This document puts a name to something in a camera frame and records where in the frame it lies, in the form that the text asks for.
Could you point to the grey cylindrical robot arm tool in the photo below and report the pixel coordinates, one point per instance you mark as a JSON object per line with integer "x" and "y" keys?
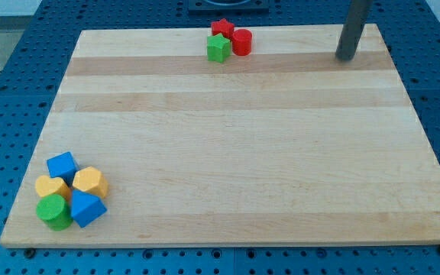
{"x": 353, "y": 27}

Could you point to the red cylinder block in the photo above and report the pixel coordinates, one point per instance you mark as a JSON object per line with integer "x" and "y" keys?
{"x": 241, "y": 42}

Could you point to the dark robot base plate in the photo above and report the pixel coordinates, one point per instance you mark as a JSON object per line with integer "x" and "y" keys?
{"x": 203, "y": 6}

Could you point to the blue cube block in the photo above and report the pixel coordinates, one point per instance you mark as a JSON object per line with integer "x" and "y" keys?
{"x": 63, "y": 166}

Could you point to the red star block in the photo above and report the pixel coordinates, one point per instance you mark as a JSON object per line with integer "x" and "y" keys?
{"x": 224, "y": 27}

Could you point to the green cylinder block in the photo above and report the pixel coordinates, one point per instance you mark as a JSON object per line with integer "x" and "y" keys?
{"x": 54, "y": 212}

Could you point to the blue triangular prism block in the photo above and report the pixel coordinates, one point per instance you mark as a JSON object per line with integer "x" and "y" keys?
{"x": 86, "y": 208}

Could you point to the yellow heart block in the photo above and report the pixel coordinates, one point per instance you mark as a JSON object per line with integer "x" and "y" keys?
{"x": 45, "y": 186}

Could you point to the light wooden board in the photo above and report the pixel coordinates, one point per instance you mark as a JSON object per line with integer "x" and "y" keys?
{"x": 287, "y": 146}

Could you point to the green star block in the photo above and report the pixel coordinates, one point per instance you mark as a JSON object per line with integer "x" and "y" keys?
{"x": 218, "y": 48}

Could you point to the yellow hexagon block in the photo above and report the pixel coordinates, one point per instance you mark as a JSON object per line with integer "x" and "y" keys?
{"x": 91, "y": 180}

